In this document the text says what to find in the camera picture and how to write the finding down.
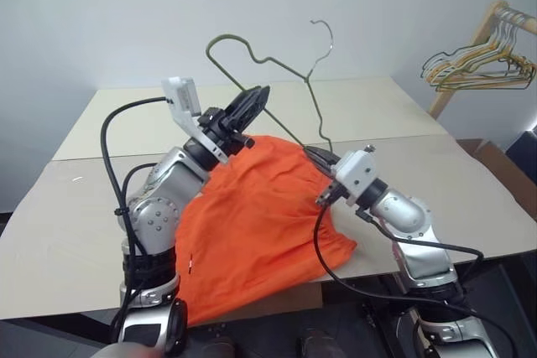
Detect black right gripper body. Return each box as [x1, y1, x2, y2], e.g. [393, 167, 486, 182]
[315, 180, 350, 209]

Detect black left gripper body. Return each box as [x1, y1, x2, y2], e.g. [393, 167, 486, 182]
[197, 107, 257, 156]

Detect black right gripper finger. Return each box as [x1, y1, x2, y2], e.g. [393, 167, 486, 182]
[309, 154, 336, 180]
[304, 146, 341, 166]

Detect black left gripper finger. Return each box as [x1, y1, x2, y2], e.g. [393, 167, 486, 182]
[233, 86, 272, 134]
[224, 85, 267, 119]

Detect orange shorts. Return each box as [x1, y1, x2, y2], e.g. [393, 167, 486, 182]
[173, 134, 359, 328]

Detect brown cardboard box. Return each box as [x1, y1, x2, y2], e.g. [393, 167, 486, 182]
[456, 137, 530, 177]

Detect dark blue object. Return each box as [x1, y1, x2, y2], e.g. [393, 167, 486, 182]
[504, 127, 537, 175]

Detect wooden clothes rack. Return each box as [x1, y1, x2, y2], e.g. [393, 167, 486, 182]
[426, 0, 537, 121]

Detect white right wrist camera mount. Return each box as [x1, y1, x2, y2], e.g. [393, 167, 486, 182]
[330, 144, 378, 208]

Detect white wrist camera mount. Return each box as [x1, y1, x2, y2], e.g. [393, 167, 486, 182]
[161, 76, 230, 165]
[330, 144, 378, 208]

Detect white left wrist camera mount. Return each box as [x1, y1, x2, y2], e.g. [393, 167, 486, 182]
[161, 76, 230, 165]

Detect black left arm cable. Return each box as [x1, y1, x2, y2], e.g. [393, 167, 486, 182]
[99, 96, 175, 336]

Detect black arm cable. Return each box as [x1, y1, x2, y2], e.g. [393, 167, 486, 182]
[99, 96, 175, 336]
[356, 206, 486, 304]

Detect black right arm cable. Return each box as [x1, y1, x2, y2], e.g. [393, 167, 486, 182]
[356, 206, 486, 304]

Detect bunch of wire hangers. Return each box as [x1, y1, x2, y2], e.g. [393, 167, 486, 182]
[423, 18, 537, 90]

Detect white wire hanger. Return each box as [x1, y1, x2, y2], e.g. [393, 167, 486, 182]
[435, 8, 537, 85]

